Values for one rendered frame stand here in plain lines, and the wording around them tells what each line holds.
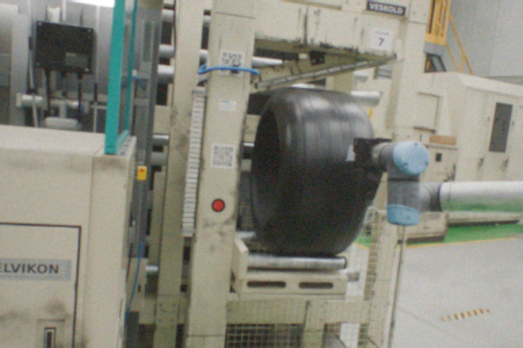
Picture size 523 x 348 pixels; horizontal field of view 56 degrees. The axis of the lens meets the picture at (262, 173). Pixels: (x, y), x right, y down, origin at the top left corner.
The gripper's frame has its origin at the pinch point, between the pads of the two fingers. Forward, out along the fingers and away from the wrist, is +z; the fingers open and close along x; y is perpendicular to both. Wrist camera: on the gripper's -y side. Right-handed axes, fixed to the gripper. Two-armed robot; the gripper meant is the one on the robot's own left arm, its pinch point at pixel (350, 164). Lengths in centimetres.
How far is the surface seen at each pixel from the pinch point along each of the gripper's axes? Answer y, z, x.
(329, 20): 54, 42, -5
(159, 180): -14, 103, 50
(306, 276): -36.6, 15.0, 4.7
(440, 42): 268, 710, -476
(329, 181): -5.5, 0.9, 5.5
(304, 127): 9.7, 4.7, 13.5
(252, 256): -31.5, 16.9, 22.8
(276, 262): -32.9, 16.4, 14.8
